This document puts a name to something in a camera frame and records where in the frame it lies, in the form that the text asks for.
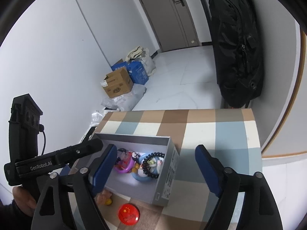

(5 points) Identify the clear plastic wrapping pile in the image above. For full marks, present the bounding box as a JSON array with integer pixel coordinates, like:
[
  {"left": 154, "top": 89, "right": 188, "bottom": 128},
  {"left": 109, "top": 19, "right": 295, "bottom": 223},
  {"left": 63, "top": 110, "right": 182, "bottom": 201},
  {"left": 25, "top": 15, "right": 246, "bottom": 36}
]
[{"left": 91, "top": 84, "right": 147, "bottom": 127}]

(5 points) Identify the black hanging bag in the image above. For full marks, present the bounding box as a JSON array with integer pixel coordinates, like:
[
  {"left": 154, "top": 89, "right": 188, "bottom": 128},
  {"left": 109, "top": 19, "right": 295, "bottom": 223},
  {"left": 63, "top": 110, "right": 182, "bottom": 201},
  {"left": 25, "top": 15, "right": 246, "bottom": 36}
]
[{"left": 209, "top": 0, "right": 264, "bottom": 108}]

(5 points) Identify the blue cardboard box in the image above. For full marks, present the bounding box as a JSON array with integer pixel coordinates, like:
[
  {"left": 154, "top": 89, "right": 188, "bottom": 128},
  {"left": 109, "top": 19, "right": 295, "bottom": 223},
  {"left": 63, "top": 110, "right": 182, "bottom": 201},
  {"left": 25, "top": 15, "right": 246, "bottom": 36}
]
[{"left": 111, "top": 61, "right": 149, "bottom": 85}]

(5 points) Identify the checkered table cloth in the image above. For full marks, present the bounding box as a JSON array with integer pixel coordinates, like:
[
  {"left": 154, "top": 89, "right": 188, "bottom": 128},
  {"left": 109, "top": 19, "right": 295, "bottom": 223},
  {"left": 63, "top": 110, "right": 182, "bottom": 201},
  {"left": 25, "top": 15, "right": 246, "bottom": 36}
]
[{"left": 95, "top": 109, "right": 262, "bottom": 229}]

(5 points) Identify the pink pig toy figure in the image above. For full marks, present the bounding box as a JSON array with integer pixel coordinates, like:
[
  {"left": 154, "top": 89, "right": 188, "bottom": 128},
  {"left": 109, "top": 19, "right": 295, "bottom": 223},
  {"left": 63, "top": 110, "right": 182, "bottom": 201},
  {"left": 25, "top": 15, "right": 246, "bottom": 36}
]
[{"left": 96, "top": 190, "right": 112, "bottom": 206}]

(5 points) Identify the red China round badge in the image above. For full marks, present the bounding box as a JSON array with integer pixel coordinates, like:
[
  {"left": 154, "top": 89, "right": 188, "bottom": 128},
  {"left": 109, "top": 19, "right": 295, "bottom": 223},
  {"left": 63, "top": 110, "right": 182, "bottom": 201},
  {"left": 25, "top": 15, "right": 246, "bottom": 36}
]
[{"left": 117, "top": 203, "right": 140, "bottom": 226}]

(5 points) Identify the white sack with cloth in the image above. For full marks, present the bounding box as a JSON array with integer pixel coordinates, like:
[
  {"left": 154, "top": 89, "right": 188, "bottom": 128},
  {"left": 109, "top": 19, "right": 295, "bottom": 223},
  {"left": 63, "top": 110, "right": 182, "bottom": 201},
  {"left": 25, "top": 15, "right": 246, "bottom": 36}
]
[{"left": 125, "top": 46, "right": 156, "bottom": 76}]

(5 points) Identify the white China round badge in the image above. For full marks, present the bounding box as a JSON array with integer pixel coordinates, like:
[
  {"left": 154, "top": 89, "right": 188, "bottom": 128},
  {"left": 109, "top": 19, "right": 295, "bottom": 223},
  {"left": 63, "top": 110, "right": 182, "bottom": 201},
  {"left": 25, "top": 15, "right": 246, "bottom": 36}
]
[{"left": 147, "top": 157, "right": 164, "bottom": 174}]

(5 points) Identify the grey cardboard phone box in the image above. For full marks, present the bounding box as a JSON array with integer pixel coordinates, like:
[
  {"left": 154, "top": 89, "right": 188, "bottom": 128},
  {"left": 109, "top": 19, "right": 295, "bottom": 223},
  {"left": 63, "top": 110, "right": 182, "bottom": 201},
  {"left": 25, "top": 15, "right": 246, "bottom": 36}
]
[{"left": 93, "top": 133, "right": 179, "bottom": 207}]

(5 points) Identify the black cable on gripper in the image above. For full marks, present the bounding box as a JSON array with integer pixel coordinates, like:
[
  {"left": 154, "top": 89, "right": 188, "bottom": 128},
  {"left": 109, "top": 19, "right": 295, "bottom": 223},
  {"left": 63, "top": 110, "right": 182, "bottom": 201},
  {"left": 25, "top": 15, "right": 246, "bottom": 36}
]
[{"left": 38, "top": 123, "right": 47, "bottom": 157}]

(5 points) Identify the person's left hand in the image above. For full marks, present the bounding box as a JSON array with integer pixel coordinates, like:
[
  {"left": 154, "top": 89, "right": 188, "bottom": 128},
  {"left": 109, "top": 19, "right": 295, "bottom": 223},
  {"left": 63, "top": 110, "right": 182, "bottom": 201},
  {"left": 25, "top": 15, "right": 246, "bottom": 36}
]
[{"left": 12, "top": 186, "right": 36, "bottom": 217}]

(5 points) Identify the brown cardboard box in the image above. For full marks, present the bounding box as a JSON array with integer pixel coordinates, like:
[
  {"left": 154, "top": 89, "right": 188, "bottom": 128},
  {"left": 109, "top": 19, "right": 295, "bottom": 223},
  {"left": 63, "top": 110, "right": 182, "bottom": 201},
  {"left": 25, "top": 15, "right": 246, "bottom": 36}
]
[{"left": 100, "top": 67, "right": 133, "bottom": 99}]

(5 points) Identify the light blue plastic bracelet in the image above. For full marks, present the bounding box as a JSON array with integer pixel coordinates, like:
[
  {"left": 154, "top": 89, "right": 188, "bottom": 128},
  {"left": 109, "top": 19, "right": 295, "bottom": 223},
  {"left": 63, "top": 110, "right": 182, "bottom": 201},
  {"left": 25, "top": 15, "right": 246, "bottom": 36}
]
[{"left": 132, "top": 153, "right": 166, "bottom": 184}]

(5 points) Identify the grey brown door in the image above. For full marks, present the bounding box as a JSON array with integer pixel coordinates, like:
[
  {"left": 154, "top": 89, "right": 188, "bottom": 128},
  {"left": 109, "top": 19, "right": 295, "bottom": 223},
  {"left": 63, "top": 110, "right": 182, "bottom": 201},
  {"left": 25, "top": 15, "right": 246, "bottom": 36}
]
[{"left": 139, "top": 0, "right": 199, "bottom": 52}]

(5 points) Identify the black bead bracelet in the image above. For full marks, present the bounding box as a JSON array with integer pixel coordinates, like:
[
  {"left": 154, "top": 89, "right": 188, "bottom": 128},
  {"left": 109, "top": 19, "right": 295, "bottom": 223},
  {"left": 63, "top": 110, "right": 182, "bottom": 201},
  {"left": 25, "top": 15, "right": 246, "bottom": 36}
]
[{"left": 140, "top": 151, "right": 166, "bottom": 180}]

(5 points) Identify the purple plastic bracelet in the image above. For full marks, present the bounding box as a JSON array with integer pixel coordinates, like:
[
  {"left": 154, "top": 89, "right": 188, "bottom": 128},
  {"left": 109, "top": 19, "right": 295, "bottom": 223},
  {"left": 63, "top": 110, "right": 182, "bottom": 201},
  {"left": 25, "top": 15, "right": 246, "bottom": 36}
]
[{"left": 113, "top": 148, "right": 136, "bottom": 175}]

